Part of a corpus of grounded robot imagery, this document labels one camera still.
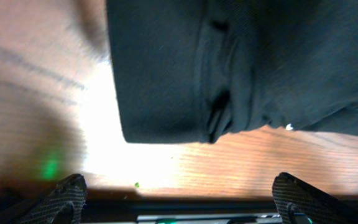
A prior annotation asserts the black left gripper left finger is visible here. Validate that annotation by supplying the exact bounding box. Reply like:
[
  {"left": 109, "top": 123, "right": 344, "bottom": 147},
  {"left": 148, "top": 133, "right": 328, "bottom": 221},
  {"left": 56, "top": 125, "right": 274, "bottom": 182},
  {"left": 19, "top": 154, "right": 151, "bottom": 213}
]
[{"left": 14, "top": 174, "right": 87, "bottom": 224}]

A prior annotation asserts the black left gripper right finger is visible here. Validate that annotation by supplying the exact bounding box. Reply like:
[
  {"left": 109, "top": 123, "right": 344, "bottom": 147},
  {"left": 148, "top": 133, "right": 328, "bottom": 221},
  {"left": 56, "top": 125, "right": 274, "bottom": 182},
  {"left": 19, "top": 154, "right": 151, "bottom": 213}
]
[{"left": 272, "top": 172, "right": 358, "bottom": 224}]

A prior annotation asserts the black t-shirt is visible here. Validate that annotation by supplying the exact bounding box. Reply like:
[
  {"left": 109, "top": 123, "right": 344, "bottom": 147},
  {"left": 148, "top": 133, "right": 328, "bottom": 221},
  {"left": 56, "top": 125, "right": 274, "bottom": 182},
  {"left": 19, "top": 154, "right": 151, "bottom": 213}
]
[{"left": 106, "top": 0, "right": 358, "bottom": 144}]

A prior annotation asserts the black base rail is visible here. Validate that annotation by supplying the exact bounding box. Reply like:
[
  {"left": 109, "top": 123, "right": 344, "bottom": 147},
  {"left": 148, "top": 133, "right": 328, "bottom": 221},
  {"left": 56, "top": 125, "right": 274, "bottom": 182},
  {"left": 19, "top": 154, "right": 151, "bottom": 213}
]
[{"left": 81, "top": 198, "right": 283, "bottom": 224}]

